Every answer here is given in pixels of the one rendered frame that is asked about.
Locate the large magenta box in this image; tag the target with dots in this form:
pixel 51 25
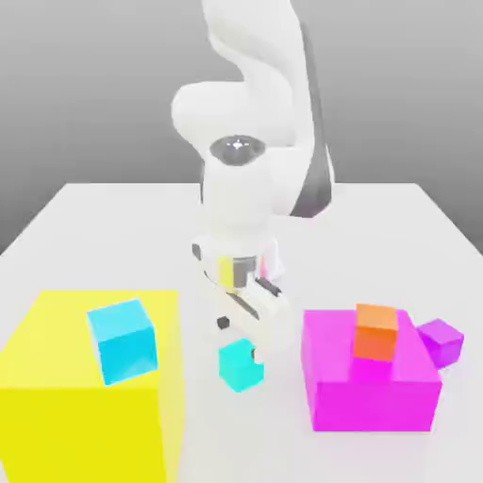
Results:
pixel 377 403

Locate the small teal cube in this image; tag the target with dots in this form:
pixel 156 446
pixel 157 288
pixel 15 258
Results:
pixel 237 368

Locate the small purple cube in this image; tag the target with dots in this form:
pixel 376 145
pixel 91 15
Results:
pixel 443 341

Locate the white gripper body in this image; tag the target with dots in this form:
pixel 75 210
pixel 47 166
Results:
pixel 269 320

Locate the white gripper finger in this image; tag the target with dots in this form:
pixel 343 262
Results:
pixel 223 322
pixel 257 356

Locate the small cyan cube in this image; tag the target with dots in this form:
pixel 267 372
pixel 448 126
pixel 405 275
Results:
pixel 124 339

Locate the small orange cube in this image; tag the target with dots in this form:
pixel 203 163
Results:
pixel 375 336

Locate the large yellow box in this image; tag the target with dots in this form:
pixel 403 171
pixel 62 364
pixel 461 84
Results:
pixel 68 426

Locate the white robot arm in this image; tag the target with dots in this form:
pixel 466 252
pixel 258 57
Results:
pixel 241 196

